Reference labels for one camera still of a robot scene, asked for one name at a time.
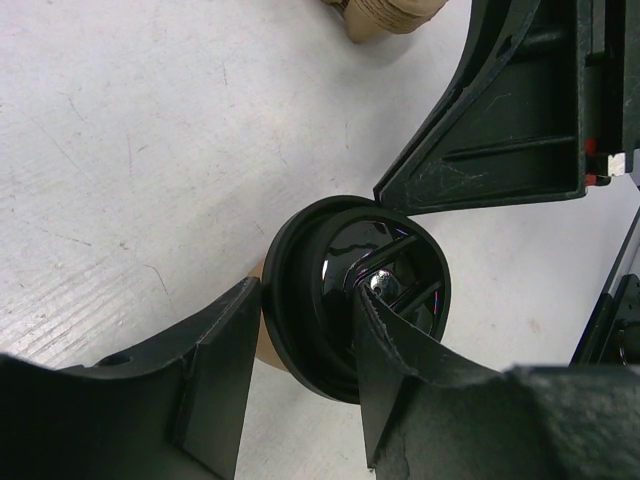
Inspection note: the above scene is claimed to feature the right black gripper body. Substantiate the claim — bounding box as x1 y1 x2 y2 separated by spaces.
575 1 639 188

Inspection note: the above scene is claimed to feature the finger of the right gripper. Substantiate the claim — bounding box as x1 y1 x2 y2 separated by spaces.
374 1 588 216

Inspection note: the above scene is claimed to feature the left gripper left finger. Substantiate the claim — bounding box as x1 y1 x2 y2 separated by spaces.
1 278 260 479

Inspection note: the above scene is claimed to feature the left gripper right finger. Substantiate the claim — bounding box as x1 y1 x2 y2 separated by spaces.
354 286 639 479

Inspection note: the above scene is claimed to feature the brown paper coffee cup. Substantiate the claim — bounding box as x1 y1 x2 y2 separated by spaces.
247 259 288 372

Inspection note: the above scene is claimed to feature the brown pulp cup carrier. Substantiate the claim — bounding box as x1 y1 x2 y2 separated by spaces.
325 0 447 44

